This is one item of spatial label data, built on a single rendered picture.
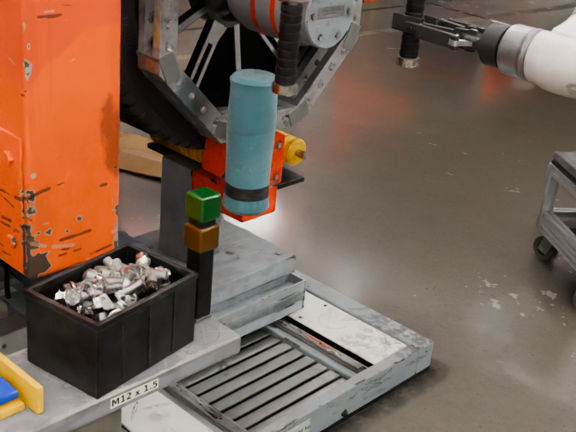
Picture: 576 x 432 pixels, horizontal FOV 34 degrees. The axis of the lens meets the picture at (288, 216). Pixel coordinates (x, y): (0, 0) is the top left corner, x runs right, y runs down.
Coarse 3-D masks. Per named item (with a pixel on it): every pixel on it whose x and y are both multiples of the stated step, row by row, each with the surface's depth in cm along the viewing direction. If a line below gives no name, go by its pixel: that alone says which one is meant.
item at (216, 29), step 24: (192, 0) 179; (216, 0) 184; (216, 24) 181; (240, 24) 211; (216, 48) 211; (240, 48) 207; (264, 48) 196; (192, 72) 181; (216, 72) 204; (216, 96) 194
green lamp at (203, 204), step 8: (192, 192) 136; (200, 192) 136; (208, 192) 136; (216, 192) 137; (192, 200) 135; (200, 200) 134; (208, 200) 135; (216, 200) 136; (192, 208) 136; (200, 208) 135; (208, 208) 135; (216, 208) 136; (192, 216) 136; (200, 216) 135; (208, 216) 136; (216, 216) 137
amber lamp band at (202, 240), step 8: (184, 224) 138; (216, 224) 138; (184, 232) 138; (192, 232) 137; (200, 232) 136; (208, 232) 137; (216, 232) 138; (184, 240) 139; (192, 240) 138; (200, 240) 137; (208, 240) 138; (216, 240) 139; (192, 248) 138; (200, 248) 137; (208, 248) 138; (216, 248) 140
